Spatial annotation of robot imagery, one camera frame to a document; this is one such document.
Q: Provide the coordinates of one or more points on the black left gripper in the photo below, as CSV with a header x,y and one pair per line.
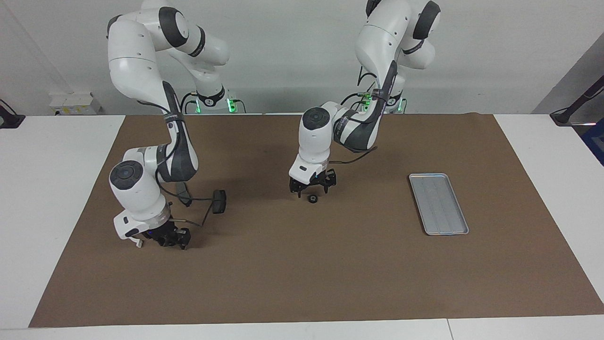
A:
x,y
312,178

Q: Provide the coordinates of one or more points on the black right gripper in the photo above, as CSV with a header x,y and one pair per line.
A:
x,y
160,233

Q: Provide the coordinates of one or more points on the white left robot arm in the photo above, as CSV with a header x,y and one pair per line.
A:
x,y
316,137

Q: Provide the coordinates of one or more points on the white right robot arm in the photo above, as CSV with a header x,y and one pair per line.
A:
x,y
137,189

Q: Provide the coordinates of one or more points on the silver metal tray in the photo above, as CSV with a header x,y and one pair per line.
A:
x,y
439,203

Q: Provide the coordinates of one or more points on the long grey brake pad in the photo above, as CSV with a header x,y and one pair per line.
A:
x,y
185,192

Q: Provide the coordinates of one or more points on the short grey brake pad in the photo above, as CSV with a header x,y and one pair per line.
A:
x,y
219,204

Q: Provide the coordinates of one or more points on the brown table mat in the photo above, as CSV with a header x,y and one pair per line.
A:
x,y
302,274

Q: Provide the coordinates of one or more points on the black stand with pole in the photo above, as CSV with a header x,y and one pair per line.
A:
x,y
561,115

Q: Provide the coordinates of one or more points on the blue box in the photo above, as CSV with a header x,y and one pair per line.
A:
x,y
595,141

